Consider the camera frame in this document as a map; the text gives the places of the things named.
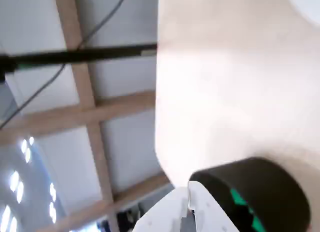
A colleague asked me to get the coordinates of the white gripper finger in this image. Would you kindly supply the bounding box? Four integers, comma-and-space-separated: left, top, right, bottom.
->
132, 186, 190, 232
187, 180, 239, 232

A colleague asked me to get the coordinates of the green cube block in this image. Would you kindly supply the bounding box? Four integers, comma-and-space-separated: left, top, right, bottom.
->
229, 188, 249, 208
250, 213, 262, 232

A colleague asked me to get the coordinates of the black pot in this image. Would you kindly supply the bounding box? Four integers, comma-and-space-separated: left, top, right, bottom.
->
187, 156, 312, 232

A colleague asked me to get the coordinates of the white paper plate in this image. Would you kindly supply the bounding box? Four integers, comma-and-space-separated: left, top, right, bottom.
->
286, 0, 320, 27

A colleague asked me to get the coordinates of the black stand rod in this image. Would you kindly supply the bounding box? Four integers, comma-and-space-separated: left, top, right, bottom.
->
0, 43, 158, 76

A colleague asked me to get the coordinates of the wooden frame grey partition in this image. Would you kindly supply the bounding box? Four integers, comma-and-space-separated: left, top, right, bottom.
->
0, 0, 174, 232

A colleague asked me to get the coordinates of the thin black cable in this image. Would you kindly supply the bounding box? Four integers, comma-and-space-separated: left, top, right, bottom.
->
0, 0, 130, 129

